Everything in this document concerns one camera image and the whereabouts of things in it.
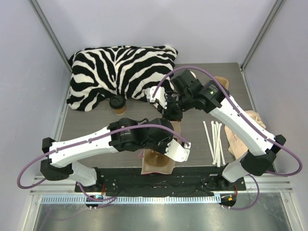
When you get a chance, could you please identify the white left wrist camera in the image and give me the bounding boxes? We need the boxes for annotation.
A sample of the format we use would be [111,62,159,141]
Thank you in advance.
[164,139,191,162]

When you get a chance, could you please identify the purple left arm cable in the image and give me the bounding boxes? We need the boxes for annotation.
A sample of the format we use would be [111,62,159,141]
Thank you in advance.
[16,124,190,210]

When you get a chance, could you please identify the beige folded cloth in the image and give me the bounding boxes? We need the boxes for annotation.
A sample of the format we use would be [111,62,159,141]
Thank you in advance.
[224,110,266,159]

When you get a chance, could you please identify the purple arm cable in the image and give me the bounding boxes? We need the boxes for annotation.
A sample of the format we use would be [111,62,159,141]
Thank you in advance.
[153,66,303,210]
[16,124,190,210]

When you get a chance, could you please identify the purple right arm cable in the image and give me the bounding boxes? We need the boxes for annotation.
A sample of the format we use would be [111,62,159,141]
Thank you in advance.
[153,66,303,210]

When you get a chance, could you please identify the brown cardboard cup carrier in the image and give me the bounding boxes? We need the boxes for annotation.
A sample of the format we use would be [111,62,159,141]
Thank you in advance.
[143,150,170,168]

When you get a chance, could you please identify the brown paper coffee cup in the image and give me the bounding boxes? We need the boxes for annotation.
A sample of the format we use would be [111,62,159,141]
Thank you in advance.
[114,106,126,116]

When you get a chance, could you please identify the pink paper gift bag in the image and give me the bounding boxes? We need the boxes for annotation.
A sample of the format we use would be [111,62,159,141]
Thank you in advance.
[139,120,182,175]

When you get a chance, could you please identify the white wrapped straw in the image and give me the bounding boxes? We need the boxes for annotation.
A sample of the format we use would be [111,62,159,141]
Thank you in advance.
[203,121,216,165]
[216,122,221,167]
[211,121,217,165]
[218,122,226,166]

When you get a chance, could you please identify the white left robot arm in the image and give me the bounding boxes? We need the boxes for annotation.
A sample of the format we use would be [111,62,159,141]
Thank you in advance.
[40,118,173,192]

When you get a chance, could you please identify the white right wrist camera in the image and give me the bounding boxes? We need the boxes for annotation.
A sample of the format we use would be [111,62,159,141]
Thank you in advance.
[145,86,167,109]

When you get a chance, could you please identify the black plastic cup lid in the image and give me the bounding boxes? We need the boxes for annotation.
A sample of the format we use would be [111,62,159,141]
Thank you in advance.
[109,95,126,110]

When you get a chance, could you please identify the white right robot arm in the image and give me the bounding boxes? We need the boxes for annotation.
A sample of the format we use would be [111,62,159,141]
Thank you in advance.
[167,67,286,190]

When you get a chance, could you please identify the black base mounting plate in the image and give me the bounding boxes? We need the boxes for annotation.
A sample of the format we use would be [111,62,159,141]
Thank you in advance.
[84,166,246,197]

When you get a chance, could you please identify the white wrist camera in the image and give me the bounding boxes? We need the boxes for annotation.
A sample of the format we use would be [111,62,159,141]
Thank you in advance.
[164,139,191,162]
[145,86,167,109]

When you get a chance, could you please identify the perforated metal rail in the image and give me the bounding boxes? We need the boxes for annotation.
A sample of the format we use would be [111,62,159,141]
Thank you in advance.
[40,194,221,205]

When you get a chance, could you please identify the zebra print pillow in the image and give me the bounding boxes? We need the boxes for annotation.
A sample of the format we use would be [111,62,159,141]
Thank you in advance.
[66,45,178,112]

